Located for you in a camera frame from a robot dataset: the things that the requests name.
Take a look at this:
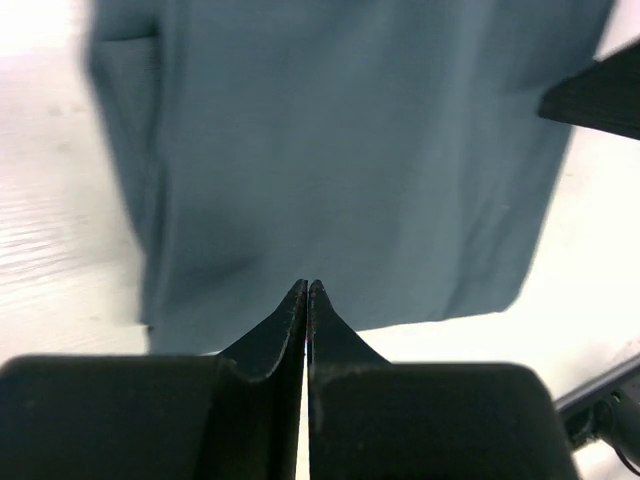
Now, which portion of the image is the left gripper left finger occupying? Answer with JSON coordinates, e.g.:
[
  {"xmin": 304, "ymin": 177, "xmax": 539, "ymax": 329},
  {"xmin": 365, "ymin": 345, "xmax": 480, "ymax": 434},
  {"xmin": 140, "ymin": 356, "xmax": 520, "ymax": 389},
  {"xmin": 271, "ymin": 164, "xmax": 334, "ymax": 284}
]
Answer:
[{"xmin": 1, "ymin": 281, "xmax": 307, "ymax": 480}]

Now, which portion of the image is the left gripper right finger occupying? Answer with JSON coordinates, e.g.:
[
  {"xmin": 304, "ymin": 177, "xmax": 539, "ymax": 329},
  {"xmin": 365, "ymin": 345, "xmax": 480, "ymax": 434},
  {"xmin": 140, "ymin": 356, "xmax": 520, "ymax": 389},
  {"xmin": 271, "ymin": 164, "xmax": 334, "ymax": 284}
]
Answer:
[{"xmin": 308, "ymin": 282, "xmax": 578, "ymax": 480}]

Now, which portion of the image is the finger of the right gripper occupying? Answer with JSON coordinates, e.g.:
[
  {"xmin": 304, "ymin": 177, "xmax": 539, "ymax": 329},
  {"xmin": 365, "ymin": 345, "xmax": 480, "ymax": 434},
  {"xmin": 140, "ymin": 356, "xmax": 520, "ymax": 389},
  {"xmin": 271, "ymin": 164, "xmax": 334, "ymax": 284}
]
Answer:
[{"xmin": 538, "ymin": 40, "xmax": 640, "ymax": 140}]

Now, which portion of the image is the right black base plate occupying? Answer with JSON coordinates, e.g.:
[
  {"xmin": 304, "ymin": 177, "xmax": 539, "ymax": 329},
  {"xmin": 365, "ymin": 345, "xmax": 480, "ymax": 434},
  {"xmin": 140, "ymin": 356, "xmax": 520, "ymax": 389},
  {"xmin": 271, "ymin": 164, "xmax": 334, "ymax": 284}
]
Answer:
[{"xmin": 555, "ymin": 355, "xmax": 639, "ymax": 475}]

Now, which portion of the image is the grey-blue t-shirt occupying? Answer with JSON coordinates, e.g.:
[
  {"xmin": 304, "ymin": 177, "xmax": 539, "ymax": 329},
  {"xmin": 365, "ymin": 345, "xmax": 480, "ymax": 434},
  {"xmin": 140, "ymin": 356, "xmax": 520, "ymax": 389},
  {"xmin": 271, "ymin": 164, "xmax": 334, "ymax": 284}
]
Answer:
[{"xmin": 87, "ymin": 1, "xmax": 612, "ymax": 354}]

